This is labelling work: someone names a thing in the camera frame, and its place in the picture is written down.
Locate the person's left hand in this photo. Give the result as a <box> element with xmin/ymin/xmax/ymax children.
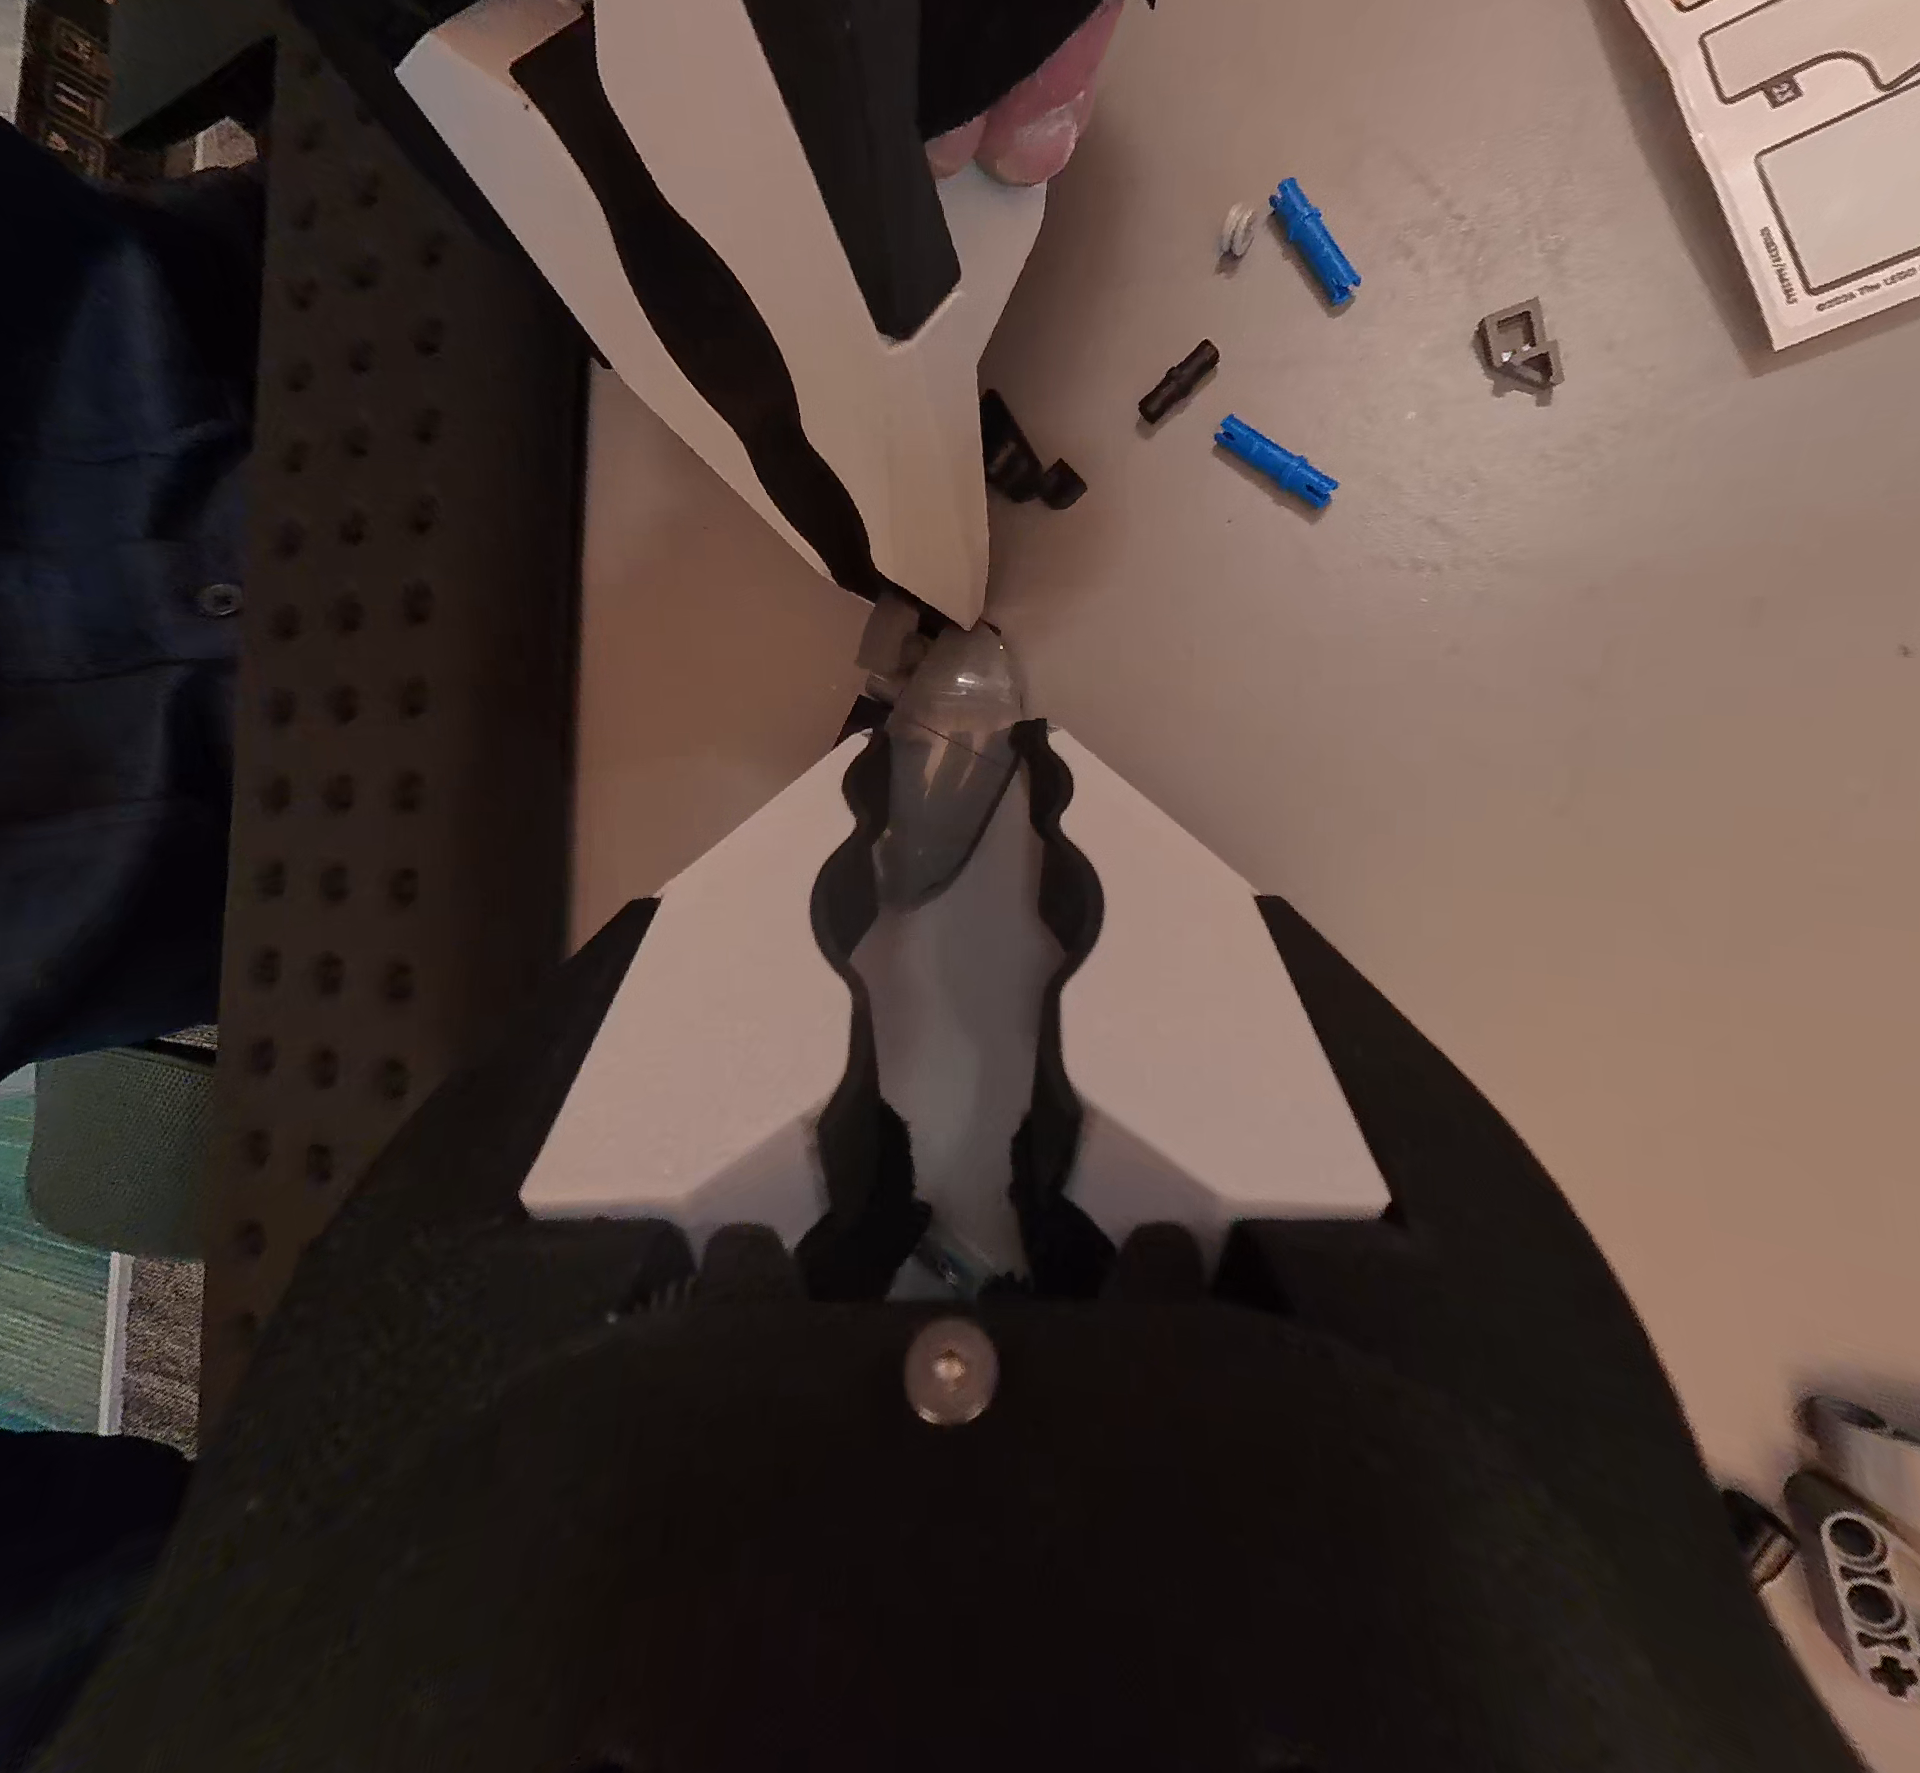
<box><xmin>920</xmin><ymin>0</ymin><xmax>1133</xmax><ymax>189</ymax></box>

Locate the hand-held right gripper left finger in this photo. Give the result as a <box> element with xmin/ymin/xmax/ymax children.
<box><xmin>519</xmin><ymin>729</ymin><xmax>888</xmax><ymax>1271</ymax></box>

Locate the small grey lego bracket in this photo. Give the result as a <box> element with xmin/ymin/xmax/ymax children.
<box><xmin>1474</xmin><ymin>295</ymin><xmax>1569</xmax><ymax>402</ymax></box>

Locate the dark green office chair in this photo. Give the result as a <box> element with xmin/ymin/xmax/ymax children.
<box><xmin>27</xmin><ymin>1045</ymin><xmax>219</xmax><ymax>1253</ymax></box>

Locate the grey domed lego assembly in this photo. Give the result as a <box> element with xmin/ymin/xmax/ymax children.
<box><xmin>862</xmin><ymin>624</ymin><xmax>1041</xmax><ymax>908</ymax></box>

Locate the dark grey curved technic beam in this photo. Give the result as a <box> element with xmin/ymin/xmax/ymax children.
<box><xmin>1782</xmin><ymin>1465</ymin><xmax>1920</xmax><ymax>1703</ymax></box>

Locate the blue technic pin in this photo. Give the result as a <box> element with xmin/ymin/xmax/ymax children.
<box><xmin>1212</xmin><ymin>413</ymin><xmax>1341</xmax><ymax>510</ymax></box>
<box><xmin>1268</xmin><ymin>179</ymin><xmax>1365</xmax><ymax>301</ymax></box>

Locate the black technic pin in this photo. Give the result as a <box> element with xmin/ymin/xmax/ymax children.
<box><xmin>979</xmin><ymin>391</ymin><xmax>1053</xmax><ymax>492</ymax></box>
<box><xmin>1138</xmin><ymin>339</ymin><xmax>1221</xmax><ymax>424</ymax></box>

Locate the lego sticker sheet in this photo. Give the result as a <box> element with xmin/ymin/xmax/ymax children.
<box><xmin>1560</xmin><ymin>0</ymin><xmax>1920</xmax><ymax>353</ymax></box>

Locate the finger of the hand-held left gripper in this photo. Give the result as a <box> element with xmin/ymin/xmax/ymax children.
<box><xmin>394</xmin><ymin>0</ymin><xmax>910</xmax><ymax>600</ymax></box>
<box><xmin>588</xmin><ymin>0</ymin><xmax>1048</xmax><ymax>622</ymax></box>

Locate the grey curved lego panel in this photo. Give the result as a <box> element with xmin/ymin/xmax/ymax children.
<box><xmin>1796</xmin><ymin>1395</ymin><xmax>1920</xmax><ymax>1490</ymax></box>

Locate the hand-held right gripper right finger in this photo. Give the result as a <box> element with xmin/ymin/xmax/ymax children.
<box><xmin>1017</xmin><ymin>720</ymin><xmax>1396</xmax><ymax>1279</ymax></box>

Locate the person's blue shirt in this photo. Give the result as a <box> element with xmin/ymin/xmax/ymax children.
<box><xmin>0</xmin><ymin>129</ymin><xmax>273</xmax><ymax>1077</ymax></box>

